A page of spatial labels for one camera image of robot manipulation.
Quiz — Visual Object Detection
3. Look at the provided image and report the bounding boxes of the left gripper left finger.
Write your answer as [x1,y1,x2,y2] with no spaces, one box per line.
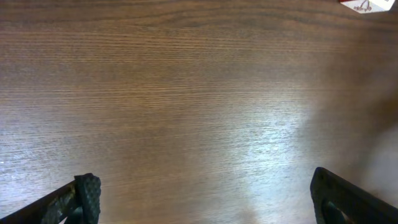
[1,173,101,224]

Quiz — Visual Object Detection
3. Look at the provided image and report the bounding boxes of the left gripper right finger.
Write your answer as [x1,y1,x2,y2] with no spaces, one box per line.
[310,167,397,224]

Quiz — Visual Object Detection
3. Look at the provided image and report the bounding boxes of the red G block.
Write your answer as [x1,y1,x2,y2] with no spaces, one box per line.
[338,0,396,14]

